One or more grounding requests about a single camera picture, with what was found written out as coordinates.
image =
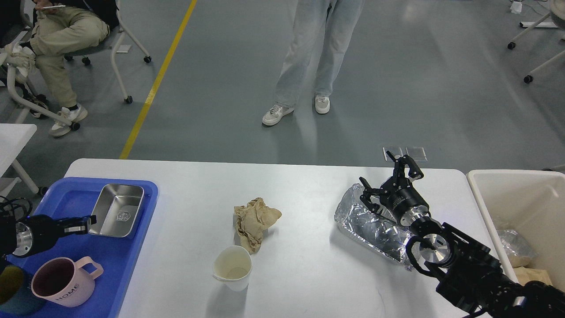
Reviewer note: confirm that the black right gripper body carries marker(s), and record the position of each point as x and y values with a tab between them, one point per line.
403	201

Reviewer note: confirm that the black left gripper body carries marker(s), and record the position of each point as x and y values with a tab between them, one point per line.
45	233

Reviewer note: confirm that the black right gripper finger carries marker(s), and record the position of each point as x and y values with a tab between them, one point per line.
369	192
405	169

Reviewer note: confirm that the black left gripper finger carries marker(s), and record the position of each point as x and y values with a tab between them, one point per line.
78	225

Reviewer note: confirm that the stainless steel rectangular tray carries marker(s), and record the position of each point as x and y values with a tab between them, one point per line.
116	210

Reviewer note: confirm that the pink mug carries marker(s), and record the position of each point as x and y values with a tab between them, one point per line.
66	282

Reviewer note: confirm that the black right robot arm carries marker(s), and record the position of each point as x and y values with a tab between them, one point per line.
469	277

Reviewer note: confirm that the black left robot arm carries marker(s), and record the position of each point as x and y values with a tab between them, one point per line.
23	235

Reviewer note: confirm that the clear floor plate right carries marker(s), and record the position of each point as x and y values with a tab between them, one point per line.
418	154

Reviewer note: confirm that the clear floor plate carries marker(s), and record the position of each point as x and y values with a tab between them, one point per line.
418	154
394	150

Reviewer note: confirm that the blue plastic tray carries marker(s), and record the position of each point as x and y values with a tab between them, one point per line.
74	196

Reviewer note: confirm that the clear floor plate left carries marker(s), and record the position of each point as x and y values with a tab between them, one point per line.
394	150

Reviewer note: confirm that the aluminium foil container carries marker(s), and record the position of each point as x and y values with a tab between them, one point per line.
374	232

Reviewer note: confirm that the dark teal cup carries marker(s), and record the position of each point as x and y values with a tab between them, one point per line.
16	296

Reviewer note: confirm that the white side table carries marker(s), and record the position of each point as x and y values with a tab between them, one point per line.
13	137

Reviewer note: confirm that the crumpled brown paper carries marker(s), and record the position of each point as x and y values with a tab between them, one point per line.
252	220

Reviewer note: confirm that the white plastic bin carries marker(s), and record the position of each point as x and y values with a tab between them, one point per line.
532	202

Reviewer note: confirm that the crumpled plastic bag in bin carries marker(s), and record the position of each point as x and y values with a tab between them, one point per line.
518	250

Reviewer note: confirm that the brown paper in bin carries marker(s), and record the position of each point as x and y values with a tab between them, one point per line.
526	275

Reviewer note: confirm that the white paper cup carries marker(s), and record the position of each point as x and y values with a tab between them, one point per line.
233	267

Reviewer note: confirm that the standing person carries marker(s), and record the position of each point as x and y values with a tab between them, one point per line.
337	19

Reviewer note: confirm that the white office chair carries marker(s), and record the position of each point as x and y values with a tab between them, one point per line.
112	44

